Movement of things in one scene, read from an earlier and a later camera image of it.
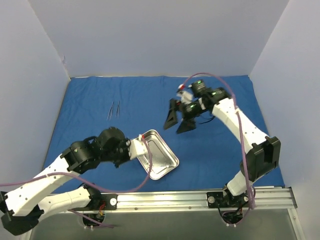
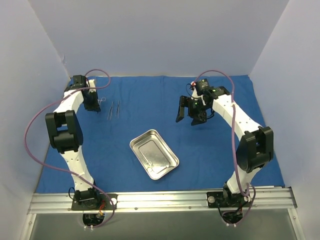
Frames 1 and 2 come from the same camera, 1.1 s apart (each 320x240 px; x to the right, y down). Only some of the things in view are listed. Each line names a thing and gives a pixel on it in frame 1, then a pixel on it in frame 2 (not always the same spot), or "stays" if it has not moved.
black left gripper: [122, 155] → [92, 106]
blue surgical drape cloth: [209, 157] stays
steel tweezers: [117, 110] stays
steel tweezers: [110, 109] stays
